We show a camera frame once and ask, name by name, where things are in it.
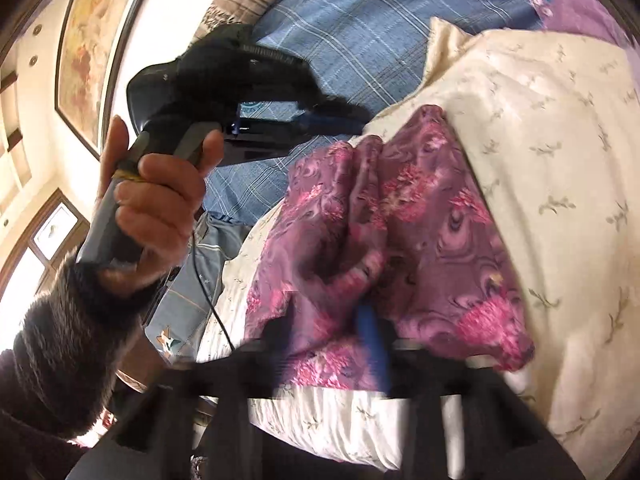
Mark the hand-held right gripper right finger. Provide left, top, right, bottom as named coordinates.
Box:
left=355, top=304, right=586, bottom=480

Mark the person's left forearm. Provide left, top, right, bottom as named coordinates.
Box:
left=0, top=262, right=168, bottom=480

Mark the blue plaid bedsheet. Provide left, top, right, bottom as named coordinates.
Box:
left=200, top=0, right=546, bottom=226

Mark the purple floral cloth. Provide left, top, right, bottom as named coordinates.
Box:
left=527, top=0, right=626, bottom=47

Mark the pink floral garment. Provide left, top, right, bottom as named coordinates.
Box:
left=245, top=104, right=536, bottom=392

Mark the black cable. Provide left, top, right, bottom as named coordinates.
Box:
left=190, top=225, right=238, bottom=357

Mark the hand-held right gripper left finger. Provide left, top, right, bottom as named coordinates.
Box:
left=65, top=320, right=297, bottom=480

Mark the wooden framed window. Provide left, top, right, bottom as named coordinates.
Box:
left=0, top=187, right=92, bottom=303

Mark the framed wall painting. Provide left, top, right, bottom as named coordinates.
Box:
left=54, top=0, right=167, bottom=162

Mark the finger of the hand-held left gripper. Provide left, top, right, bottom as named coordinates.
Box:
left=300, top=94, right=374, bottom=137

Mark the person's left hand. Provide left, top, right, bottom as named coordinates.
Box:
left=95, top=115, right=226, bottom=297

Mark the light blue star print cloth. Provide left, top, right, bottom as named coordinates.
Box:
left=144, top=210, right=252, bottom=362

